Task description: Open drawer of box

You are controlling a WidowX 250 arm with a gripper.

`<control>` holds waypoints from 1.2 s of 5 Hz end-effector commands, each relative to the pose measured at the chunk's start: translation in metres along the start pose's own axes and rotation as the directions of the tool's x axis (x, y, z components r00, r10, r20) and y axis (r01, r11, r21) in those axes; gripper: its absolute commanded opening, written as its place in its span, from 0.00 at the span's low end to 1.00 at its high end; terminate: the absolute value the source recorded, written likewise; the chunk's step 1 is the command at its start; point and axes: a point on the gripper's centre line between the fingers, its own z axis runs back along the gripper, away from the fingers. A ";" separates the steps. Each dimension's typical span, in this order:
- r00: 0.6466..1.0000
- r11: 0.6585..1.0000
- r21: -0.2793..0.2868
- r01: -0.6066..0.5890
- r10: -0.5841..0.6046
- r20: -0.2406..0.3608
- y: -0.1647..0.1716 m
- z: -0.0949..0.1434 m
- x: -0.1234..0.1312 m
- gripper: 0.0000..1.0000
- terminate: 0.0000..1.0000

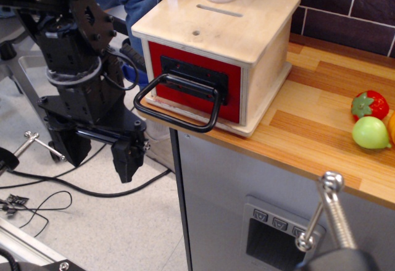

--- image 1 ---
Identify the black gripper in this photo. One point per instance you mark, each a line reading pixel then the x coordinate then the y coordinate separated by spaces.
pixel 70 121

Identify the black metal drawer handle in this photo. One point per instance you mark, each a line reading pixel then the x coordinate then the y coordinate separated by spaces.
pixel 187 81

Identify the red drawer front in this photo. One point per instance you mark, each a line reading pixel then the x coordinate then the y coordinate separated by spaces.
pixel 230 111

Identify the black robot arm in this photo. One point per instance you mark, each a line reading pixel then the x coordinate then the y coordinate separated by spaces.
pixel 74 38

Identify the light wooden box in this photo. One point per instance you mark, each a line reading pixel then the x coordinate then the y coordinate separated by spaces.
pixel 252 34

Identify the grey cabinet with control panel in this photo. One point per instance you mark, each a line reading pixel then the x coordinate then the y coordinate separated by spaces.
pixel 244 202

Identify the silver clamp screw right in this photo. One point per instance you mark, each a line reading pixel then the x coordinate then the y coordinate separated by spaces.
pixel 329 185

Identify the green toy pear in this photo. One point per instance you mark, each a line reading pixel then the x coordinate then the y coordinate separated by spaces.
pixel 371 133

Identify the red toy strawberry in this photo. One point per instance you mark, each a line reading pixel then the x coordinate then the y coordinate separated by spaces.
pixel 369 104

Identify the orange toy fruit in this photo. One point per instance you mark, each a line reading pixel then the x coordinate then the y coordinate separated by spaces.
pixel 391 128

